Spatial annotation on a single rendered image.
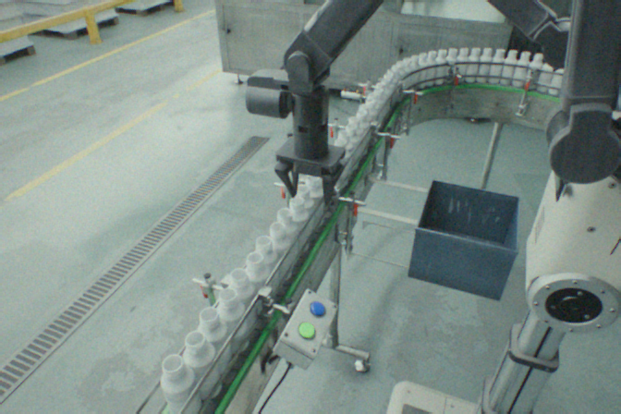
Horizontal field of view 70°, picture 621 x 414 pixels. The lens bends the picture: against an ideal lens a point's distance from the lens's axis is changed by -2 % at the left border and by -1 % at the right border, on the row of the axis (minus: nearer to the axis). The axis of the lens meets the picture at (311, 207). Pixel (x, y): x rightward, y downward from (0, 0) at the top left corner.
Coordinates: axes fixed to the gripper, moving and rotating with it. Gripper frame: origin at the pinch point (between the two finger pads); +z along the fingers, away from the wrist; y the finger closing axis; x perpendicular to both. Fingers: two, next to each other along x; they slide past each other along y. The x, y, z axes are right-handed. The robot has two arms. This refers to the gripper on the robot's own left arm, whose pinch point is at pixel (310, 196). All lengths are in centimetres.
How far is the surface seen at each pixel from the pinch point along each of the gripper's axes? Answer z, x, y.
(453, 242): 47, 56, 25
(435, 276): 63, 56, 22
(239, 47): 96, 348, -224
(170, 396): 29.2, -28.8, -15.5
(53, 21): 96, 360, -500
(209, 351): 26.7, -19.4, -13.0
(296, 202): 25.0, 28.7, -16.2
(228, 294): 24.7, -6.8, -15.9
